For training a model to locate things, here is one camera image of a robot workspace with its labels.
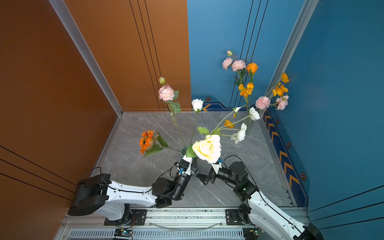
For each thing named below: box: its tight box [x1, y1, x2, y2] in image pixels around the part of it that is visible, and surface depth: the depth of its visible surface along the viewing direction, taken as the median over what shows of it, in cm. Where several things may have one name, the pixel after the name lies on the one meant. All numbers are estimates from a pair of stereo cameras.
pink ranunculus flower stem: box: [255, 95, 289, 111], surface depth 82 cm
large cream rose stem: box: [186, 127, 222, 163], surface depth 39 cm
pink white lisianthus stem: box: [222, 50, 247, 86], surface depth 83 cm
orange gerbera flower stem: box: [139, 130, 182, 159], surface depth 60 cm
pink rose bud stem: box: [158, 77, 186, 148], surface depth 66 cm
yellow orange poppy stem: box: [238, 72, 290, 113], surface depth 82 cm
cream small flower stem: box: [210, 106, 261, 145], surface depth 58 cm
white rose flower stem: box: [190, 98, 204, 146], surface depth 67 cm
